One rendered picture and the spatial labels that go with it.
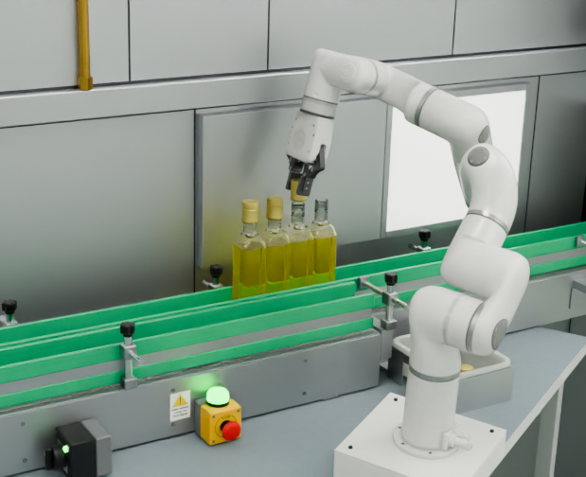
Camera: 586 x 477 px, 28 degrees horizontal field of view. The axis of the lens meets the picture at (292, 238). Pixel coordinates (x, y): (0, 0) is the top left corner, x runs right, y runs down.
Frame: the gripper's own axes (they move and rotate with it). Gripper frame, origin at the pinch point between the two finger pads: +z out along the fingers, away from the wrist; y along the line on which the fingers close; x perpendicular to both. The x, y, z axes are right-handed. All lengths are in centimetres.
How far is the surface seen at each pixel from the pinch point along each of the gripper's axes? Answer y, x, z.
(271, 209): 1.0, -6.0, 6.1
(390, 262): -2.6, 32.1, 15.2
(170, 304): -3.5, -21.5, 29.8
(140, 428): 15, -32, 50
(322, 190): -11.6, 14.7, 2.6
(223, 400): 20.8, -19.0, 41.0
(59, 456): 20, -51, 53
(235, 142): -11.9, -10.5, -4.7
